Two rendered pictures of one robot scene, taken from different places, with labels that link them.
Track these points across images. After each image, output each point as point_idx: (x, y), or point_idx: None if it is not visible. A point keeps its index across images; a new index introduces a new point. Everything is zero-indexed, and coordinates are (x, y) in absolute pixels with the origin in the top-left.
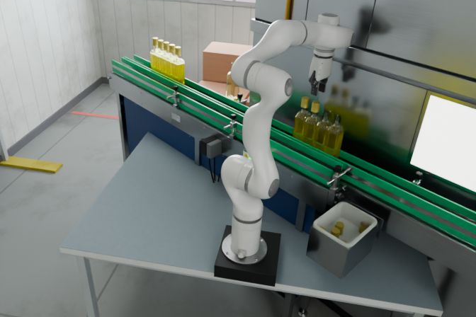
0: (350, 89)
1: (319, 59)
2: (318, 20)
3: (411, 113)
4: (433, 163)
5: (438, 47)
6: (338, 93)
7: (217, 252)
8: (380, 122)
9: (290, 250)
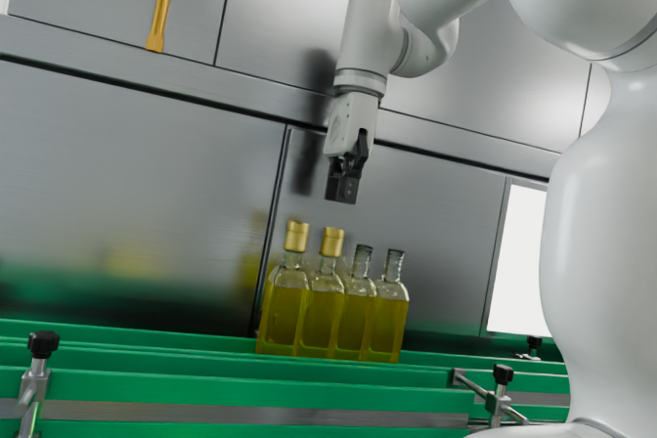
0: (362, 197)
1: (373, 100)
2: None
3: (485, 226)
4: (521, 315)
5: (503, 103)
6: (330, 212)
7: None
8: (427, 259)
9: None
